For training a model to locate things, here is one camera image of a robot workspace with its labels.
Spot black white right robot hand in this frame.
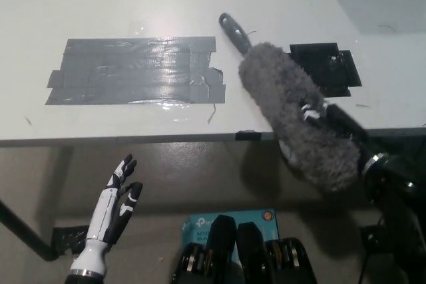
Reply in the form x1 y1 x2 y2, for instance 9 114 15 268
299 100 390 174

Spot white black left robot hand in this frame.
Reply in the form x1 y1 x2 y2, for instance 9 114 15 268
68 153 144 275

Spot grey fluffy duster black handle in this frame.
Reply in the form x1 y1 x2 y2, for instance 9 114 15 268
218 12 364 194

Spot black robot torso blocks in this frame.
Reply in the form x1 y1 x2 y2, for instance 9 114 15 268
171 215 317 284

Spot black floor tape patch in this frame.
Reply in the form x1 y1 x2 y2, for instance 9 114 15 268
359 225 383 255
52 227 91 258

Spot white round object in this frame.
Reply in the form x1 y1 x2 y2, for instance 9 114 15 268
278 140 299 165

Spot small black tape piece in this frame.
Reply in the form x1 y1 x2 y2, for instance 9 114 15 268
235 130 262 141

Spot teal cardboard router box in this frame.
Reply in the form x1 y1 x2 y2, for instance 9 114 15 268
181 209 282 261

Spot grey duct tape patch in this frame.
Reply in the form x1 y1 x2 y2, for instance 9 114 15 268
44 36 227 107

